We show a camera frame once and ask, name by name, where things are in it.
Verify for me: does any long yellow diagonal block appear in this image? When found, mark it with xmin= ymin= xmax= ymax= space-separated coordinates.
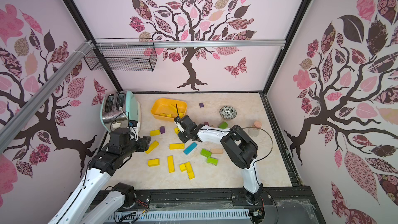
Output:
xmin=145 ymin=141 xmax=159 ymax=154

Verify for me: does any yellow short block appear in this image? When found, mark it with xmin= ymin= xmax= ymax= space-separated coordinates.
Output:
xmin=147 ymin=159 xmax=160 ymax=167

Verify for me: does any yellow small front cube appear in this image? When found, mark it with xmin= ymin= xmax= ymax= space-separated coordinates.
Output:
xmin=179 ymin=163 xmax=187 ymax=172

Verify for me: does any yellow long front block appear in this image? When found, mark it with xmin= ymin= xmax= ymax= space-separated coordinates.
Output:
xmin=185 ymin=162 xmax=195 ymax=180

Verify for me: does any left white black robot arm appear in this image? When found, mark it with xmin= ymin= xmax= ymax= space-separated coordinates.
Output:
xmin=50 ymin=120 xmax=151 ymax=224

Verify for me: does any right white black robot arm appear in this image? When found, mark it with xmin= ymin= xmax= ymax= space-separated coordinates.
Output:
xmin=174 ymin=116 xmax=264 ymax=205

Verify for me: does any yellow horizontal mid block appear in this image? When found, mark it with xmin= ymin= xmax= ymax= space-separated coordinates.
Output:
xmin=169 ymin=144 xmax=184 ymax=150

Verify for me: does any teal long block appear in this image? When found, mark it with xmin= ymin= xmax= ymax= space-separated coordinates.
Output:
xmin=183 ymin=142 xmax=198 ymax=155

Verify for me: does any yellow plastic tray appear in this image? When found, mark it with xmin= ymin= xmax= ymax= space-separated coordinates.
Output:
xmin=151 ymin=98 xmax=188 ymax=122

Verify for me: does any purple cube left block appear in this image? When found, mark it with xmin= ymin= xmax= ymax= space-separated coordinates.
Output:
xmin=159 ymin=126 xmax=165 ymax=134

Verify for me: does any mint chrome toaster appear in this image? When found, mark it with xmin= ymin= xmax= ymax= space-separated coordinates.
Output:
xmin=100 ymin=90 xmax=141 ymax=132

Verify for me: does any green block centre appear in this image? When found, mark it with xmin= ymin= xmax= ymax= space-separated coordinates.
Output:
xmin=200 ymin=149 xmax=212 ymax=158

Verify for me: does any green block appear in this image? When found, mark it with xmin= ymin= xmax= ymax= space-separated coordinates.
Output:
xmin=200 ymin=149 xmax=212 ymax=158
xmin=218 ymin=121 xmax=228 ymax=129
xmin=206 ymin=157 xmax=218 ymax=166

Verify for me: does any wooden beige flat block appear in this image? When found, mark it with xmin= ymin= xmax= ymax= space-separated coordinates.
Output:
xmin=210 ymin=149 xmax=224 ymax=154

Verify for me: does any green block far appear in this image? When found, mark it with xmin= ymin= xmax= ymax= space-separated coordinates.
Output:
xmin=218 ymin=121 xmax=228 ymax=129

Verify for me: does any green block front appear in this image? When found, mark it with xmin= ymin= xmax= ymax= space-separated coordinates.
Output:
xmin=206 ymin=157 xmax=218 ymax=166

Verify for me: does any patterned ceramic bowl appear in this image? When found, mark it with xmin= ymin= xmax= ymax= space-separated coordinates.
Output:
xmin=219 ymin=105 xmax=237 ymax=120

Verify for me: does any black wire basket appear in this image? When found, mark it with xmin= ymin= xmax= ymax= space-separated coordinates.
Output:
xmin=84 ymin=37 xmax=158 ymax=72

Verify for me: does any aluminium rail back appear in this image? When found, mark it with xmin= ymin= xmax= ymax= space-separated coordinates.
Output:
xmin=95 ymin=39 xmax=286 ymax=48

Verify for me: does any aluminium rail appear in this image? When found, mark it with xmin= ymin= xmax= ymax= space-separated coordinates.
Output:
xmin=95 ymin=39 xmax=286 ymax=48
xmin=1 ymin=40 xmax=93 ymax=153

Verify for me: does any white slotted cable duct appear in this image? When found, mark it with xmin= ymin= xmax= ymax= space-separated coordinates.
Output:
xmin=105 ymin=209 xmax=252 ymax=224

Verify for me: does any aluminium rail left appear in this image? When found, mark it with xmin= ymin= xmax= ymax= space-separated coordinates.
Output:
xmin=1 ymin=40 xmax=93 ymax=153

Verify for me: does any black base frame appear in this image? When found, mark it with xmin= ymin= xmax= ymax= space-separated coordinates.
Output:
xmin=88 ymin=186 xmax=325 ymax=224

